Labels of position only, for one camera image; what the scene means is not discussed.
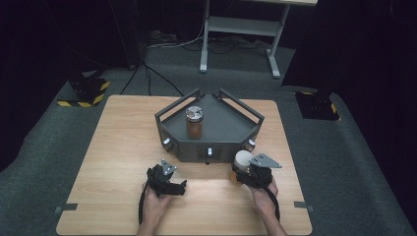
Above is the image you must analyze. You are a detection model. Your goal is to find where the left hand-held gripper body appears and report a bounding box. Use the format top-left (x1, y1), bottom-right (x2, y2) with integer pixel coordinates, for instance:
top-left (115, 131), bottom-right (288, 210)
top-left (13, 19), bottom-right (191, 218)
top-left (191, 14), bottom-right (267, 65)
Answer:
top-left (146, 159), bottom-right (178, 198)

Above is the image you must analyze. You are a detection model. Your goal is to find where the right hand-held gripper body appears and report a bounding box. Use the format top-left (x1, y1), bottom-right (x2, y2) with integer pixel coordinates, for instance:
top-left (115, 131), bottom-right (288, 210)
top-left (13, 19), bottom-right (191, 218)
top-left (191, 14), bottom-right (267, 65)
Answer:
top-left (245, 152), bottom-right (283, 190)

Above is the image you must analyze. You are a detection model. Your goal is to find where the white-lid amber glass jar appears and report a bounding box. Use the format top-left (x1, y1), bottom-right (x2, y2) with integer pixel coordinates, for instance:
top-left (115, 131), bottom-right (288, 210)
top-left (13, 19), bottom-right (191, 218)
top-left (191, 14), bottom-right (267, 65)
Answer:
top-left (228, 149), bottom-right (254, 185)

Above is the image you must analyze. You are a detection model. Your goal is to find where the black corner storage rack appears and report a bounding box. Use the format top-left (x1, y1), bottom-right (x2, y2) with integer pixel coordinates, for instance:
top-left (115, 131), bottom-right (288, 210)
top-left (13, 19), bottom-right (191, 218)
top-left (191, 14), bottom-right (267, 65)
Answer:
top-left (154, 88), bottom-right (266, 165)

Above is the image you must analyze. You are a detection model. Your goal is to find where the silver-lid amber glass jar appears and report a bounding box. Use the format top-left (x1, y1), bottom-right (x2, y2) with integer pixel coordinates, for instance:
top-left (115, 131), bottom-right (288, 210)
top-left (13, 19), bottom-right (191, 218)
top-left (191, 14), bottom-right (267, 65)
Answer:
top-left (185, 105), bottom-right (205, 140)

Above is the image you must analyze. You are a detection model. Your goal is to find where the person's right hand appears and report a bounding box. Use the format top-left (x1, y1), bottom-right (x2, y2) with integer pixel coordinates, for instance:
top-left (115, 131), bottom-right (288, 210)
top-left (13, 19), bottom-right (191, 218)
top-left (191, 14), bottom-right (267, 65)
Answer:
top-left (249, 178), bottom-right (279, 218)

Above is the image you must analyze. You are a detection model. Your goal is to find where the person's left hand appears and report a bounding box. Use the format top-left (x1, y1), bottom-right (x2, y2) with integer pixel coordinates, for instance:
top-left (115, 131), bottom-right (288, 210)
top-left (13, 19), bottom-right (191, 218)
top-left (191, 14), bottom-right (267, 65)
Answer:
top-left (141, 183), bottom-right (174, 227)

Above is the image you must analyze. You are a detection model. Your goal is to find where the grey tape strip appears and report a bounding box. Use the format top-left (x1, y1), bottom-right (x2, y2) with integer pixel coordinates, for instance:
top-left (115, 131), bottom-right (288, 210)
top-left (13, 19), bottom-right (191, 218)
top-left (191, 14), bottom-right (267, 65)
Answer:
top-left (293, 201), bottom-right (315, 212)
top-left (53, 203), bottom-right (79, 214)

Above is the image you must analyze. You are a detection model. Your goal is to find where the black yellow-striped stand base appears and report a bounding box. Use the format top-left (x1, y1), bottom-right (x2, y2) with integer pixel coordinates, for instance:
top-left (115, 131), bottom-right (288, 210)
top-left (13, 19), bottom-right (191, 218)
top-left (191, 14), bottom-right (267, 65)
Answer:
top-left (57, 76), bottom-right (111, 108)
top-left (293, 89), bottom-right (341, 122)

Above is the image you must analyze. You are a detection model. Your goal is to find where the black curtain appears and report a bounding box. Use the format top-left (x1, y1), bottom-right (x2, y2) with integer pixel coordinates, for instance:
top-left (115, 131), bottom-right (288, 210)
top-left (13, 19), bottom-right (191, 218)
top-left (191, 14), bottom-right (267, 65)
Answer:
top-left (0, 0), bottom-right (146, 173)
top-left (280, 0), bottom-right (417, 227)

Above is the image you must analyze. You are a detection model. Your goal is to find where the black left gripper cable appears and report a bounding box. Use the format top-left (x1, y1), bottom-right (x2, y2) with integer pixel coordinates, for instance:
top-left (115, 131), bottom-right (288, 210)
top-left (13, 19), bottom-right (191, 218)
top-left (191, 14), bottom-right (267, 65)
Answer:
top-left (138, 185), bottom-right (149, 226)

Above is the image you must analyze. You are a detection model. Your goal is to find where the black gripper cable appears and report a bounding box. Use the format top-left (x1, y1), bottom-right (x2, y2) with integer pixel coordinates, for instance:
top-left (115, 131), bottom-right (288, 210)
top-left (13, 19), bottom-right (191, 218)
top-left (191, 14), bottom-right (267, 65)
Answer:
top-left (138, 185), bottom-right (149, 226)
top-left (265, 186), bottom-right (281, 221)

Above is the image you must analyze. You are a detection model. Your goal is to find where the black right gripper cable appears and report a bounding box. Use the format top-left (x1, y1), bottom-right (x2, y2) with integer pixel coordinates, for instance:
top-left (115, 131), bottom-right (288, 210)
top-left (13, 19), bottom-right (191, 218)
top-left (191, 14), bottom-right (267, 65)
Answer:
top-left (265, 186), bottom-right (281, 221)

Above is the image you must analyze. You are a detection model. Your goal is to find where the black floor cable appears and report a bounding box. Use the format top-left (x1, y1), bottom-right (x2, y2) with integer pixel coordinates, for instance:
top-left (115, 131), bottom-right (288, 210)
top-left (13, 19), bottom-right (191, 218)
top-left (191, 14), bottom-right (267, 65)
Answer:
top-left (119, 62), bottom-right (185, 97)

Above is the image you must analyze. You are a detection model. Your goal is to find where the white floor cable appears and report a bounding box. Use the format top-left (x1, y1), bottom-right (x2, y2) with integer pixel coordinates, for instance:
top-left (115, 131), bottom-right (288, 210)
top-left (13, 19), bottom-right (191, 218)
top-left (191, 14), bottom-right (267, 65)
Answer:
top-left (147, 19), bottom-right (209, 50)

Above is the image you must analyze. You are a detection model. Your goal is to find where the grey metal desk frame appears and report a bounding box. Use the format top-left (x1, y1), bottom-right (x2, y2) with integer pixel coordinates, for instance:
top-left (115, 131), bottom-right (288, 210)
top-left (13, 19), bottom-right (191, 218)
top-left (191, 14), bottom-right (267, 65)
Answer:
top-left (199, 0), bottom-right (319, 80)

